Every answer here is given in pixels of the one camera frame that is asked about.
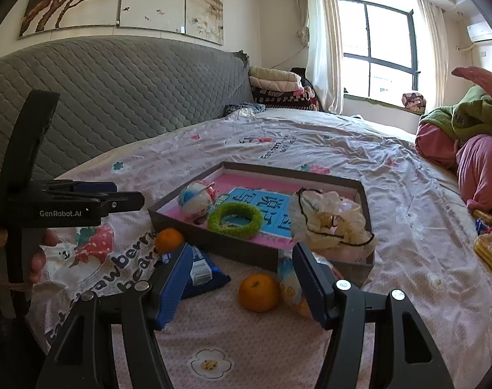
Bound floral wall painting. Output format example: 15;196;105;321
18;0;224;45

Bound grey quilted headboard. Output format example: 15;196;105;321
0;36;252;180

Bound blue snack packet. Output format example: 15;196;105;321
181;246;231;300

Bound pink strawberry bedsheet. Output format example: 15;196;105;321
26;107;492;389

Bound yellow snack packets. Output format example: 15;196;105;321
472;210;492;272

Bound pink pillow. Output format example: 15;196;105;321
451;66;492;97

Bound patterned bag on sill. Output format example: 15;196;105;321
402;92;426;114

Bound white curtain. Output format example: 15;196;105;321
296;0;344;114
418;0;449;112

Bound orange mandarin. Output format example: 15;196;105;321
238;274;280;312
155;228;184;255

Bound dark cloth by headboard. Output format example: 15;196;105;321
223;102;266;117

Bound right white curtain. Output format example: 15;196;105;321
418;0;449;112

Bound window with dark frame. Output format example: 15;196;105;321
338;0;420;105

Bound left white curtain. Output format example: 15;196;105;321
296;0;344;114

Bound green blanket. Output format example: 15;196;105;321
419;85;492;143

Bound dark cardboard box tray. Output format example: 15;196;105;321
147;160;376;288

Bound red blue toy egg packet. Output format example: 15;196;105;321
276;250;345;319

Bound person's left hand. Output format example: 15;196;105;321
0;229;61;284

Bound green fuzzy ring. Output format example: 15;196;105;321
206;202;264;241

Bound stack of folded blankets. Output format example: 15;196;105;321
249;67;322;111

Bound pink duvet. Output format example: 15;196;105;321
415;123;492;216

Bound red white toy egg packet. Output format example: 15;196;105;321
177;180;216;219

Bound air conditioner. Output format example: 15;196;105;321
467;21;492;43

